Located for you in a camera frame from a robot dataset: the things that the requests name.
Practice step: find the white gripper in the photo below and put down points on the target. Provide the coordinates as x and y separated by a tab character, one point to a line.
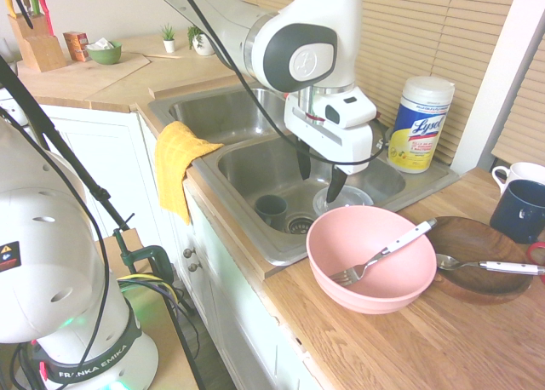
345	147

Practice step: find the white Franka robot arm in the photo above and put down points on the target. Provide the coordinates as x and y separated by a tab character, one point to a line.
298	32

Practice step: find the metal sink drain strainer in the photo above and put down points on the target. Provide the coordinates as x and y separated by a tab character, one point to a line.
298	225

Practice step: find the stainless steel double sink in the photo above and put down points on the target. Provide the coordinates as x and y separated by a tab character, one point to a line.
255	168

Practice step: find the clear plastic bowl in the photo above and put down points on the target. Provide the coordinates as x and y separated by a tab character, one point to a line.
359	198

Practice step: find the dark grey cup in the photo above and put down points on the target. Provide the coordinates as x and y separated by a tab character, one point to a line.
270	209

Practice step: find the Lysol wipes canister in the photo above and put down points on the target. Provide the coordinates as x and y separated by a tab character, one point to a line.
419	126

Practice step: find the pink bowl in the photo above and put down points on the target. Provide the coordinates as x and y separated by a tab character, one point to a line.
374	296

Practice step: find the yellow dish cloth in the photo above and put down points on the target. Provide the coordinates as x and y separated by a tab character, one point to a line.
174	164

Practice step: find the round cabinet knob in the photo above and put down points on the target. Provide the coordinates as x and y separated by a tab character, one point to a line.
189	252
195	266

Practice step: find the dark wooden plate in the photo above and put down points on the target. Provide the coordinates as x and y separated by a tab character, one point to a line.
468	241

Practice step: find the beige window blind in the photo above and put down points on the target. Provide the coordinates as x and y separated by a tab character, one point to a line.
523	117
404	32

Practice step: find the small potted plant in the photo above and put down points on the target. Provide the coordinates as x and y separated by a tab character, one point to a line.
169	41
200	43

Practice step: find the green metal clamp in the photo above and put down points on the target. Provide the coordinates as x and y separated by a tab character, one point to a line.
147	256

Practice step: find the thin wooden stick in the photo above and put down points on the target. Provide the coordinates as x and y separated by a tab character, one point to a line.
164	56

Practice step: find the navy blue mug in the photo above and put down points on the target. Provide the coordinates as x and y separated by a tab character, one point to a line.
515	211

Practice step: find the white mug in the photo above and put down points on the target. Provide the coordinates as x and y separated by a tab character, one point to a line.
526	170

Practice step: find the white kitchen cabinet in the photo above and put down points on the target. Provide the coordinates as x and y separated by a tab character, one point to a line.
110	151

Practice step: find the wooden robot mounting table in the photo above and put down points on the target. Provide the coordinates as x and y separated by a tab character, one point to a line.
157	322

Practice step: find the green bowl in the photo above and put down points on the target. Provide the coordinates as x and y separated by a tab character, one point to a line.
104	55

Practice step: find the light wooden cutting board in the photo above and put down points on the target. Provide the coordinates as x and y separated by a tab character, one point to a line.
85	77

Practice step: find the white paper packets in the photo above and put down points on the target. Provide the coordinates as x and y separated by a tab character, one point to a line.
100	45

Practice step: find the orange cardboard box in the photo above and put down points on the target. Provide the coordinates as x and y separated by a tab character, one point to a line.
76	46

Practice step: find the wooden knife block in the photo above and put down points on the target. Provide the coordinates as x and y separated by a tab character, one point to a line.
38	49

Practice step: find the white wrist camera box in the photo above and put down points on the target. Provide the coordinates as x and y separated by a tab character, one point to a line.
351	109

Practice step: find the black camera stand pole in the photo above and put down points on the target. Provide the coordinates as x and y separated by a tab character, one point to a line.
34	109

